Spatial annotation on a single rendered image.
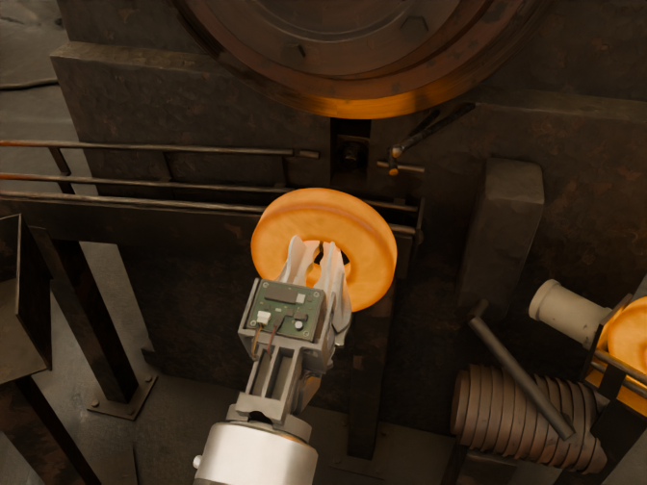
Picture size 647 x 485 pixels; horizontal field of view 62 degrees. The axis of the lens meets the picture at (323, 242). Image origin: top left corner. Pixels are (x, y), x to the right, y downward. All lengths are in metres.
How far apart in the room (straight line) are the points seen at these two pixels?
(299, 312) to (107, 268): 1.44
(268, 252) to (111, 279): 1.27
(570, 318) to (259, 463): 0.47
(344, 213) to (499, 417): 0.45
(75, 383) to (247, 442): 1.19
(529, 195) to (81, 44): 0.72
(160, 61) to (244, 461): 0.63
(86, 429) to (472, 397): 0.98
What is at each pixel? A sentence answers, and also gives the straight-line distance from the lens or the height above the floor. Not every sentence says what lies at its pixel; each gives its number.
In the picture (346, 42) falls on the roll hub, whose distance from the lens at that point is 0.55.
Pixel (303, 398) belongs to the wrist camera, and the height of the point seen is 0.80.
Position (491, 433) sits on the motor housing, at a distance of 0.86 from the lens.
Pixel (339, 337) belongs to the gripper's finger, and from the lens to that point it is 0.51.
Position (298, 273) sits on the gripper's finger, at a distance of 0.53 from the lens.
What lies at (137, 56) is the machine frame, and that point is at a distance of 0.92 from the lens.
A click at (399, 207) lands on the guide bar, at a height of 0.70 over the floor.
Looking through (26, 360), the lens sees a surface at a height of 0.61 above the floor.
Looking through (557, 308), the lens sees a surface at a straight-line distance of 0.77.
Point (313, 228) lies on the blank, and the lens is 0.53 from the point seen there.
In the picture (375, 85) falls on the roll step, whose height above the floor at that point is 0.94.
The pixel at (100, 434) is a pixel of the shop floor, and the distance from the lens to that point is 1.48.
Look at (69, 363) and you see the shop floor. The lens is 1.63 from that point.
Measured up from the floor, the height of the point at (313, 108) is 0.89.
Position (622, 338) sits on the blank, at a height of 0.70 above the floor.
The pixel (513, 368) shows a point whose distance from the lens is 0.83.
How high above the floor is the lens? 1.22
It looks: 43 degrees down
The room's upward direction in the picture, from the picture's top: straight up
